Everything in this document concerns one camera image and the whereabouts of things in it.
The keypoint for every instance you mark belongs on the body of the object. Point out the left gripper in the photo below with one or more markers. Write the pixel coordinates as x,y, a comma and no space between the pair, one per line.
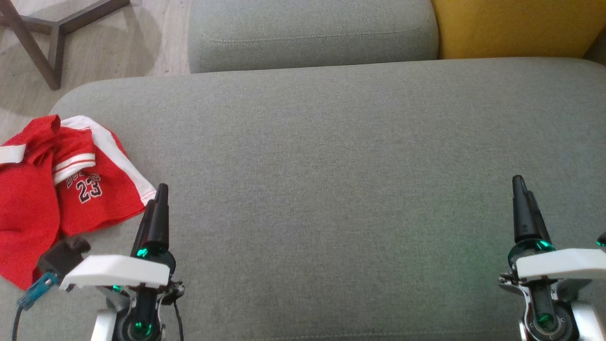
118,271

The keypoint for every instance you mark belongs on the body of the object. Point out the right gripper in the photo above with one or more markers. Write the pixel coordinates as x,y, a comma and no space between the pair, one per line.
558,264

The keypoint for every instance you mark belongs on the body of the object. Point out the red basketball jersey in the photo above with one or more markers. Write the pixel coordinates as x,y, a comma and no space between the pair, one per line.
28,203

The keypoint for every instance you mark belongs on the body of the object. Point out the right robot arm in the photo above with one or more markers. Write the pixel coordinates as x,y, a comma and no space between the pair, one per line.
544,322

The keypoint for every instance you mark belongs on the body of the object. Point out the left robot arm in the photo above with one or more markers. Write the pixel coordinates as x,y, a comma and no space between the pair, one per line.
137,317

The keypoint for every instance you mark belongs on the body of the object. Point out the wooden side table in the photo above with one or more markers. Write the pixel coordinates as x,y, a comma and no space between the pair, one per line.
56,57

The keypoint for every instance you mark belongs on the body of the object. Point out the yellow sofa backrest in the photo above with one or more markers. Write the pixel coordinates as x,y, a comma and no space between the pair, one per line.
511,28

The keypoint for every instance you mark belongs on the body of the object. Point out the smaller grey sofa seat cushion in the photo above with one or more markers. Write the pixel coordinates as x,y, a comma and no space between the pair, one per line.
307,33

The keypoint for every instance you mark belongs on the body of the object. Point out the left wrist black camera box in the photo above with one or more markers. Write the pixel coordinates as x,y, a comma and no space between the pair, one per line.
59,258

